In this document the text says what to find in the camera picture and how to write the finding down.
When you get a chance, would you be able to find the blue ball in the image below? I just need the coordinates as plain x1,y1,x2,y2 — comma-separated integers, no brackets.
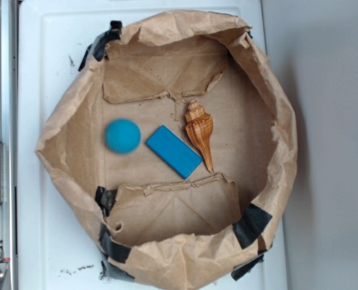
104,118,141,154

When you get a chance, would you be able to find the blue rectangular block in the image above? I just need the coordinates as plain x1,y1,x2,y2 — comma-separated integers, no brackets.
146,125,203,179

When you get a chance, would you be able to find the brown spiral seashell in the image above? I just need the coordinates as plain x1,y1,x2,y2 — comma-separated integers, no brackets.
184,98,214,173

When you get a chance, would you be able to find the brown paper bag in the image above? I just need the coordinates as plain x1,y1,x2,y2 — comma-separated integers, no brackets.
36,10,298,289

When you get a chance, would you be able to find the white plastic tray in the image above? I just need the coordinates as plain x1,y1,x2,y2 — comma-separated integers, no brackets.
17,1,287,289

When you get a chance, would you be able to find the aluminium frame rail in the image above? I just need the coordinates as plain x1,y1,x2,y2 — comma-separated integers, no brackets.
0,1,19,289

